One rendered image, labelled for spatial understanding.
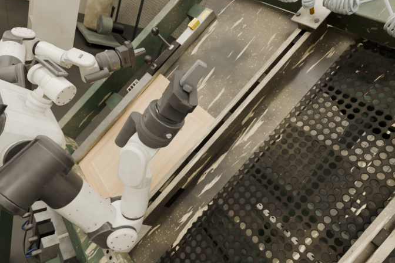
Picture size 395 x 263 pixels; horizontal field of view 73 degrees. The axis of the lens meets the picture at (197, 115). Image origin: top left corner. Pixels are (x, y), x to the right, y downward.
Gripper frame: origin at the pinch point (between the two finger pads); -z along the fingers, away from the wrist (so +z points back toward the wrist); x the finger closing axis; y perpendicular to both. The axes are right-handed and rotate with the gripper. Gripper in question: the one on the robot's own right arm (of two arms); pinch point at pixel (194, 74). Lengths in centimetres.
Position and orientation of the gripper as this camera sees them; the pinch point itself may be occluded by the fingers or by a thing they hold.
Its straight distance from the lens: 53.1
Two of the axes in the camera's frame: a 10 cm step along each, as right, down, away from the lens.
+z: -5.4, 6.9, 4.9
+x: -0.3, -5.9, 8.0
